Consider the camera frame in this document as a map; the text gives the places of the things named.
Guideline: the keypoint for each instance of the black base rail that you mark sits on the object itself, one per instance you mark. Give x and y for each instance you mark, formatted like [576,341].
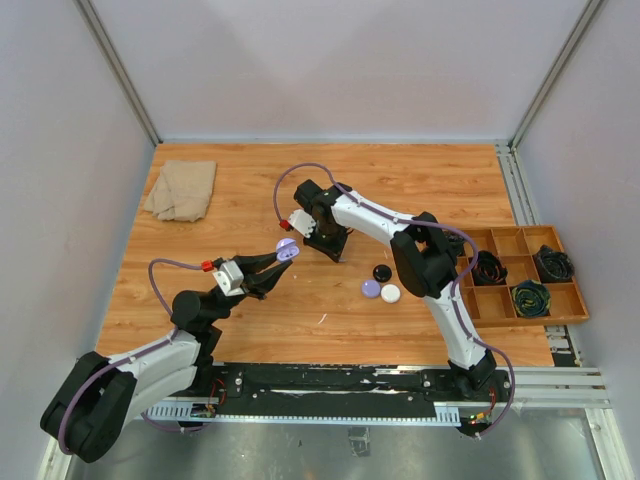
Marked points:
[270,388]

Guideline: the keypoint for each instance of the black earbud case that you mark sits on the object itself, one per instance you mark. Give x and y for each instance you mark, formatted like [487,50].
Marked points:
[382,273]

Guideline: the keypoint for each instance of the white cable duct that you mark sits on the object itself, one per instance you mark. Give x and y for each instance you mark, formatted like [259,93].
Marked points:
[409,414]

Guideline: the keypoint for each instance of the beige folded cloth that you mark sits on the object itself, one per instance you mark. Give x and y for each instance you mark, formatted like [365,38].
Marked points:
[182,191]

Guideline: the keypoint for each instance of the wooden compartment tray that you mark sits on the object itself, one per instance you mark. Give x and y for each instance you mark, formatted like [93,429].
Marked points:
[524,276]

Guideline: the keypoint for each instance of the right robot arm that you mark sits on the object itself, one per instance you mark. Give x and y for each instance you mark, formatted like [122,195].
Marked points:
[425,263]

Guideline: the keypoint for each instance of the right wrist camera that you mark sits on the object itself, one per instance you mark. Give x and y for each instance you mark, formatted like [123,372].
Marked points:
[302,222]

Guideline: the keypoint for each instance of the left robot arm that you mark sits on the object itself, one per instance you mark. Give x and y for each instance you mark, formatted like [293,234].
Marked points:
[101,395]

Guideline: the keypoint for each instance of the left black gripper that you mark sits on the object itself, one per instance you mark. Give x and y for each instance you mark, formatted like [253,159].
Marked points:
[256,283]

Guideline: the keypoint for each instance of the purple earbud case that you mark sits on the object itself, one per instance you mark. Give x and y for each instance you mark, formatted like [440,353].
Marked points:
[286,249]
[371,288]

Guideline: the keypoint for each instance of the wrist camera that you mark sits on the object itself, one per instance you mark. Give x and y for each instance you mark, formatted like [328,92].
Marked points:
[302,222]
[229,278]

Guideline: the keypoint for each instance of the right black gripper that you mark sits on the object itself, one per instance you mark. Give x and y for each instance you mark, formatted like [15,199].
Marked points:
[334,250]

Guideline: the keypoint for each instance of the white earbud case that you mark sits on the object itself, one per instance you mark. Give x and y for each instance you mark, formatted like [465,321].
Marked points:
[390,293]

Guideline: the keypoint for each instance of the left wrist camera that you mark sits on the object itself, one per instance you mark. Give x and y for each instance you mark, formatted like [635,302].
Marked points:
[229,278]

